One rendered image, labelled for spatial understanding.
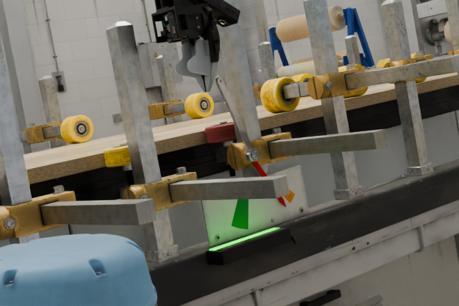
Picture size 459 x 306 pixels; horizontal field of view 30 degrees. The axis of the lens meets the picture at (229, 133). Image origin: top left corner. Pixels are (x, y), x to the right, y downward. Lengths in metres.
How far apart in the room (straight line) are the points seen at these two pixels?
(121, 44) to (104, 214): 0.38
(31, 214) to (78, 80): 8.23
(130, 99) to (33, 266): 0.82
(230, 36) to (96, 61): 8.11
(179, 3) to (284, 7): 9.97
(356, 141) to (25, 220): 0.58
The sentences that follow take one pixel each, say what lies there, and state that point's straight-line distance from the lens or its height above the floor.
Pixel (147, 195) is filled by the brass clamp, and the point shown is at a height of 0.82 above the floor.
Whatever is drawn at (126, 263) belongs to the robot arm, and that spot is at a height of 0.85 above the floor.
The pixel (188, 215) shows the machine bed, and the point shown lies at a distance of 1.82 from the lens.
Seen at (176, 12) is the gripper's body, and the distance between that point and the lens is 1.45.
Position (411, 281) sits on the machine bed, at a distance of 2.39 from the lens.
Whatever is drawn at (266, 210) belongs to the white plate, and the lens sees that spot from 1.66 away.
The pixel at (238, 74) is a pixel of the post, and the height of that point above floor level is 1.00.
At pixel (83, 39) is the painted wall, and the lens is 9.69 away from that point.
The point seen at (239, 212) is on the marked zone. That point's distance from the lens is 1.61.
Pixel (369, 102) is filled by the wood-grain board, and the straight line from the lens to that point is 2.17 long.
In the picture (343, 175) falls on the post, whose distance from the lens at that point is 1.83.
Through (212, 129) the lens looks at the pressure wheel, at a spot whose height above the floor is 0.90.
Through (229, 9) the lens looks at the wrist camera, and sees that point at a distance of 1.54.
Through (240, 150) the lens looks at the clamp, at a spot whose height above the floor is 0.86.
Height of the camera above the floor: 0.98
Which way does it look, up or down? 3 degrees down
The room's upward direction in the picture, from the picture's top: 10 degrees counter-clockwise
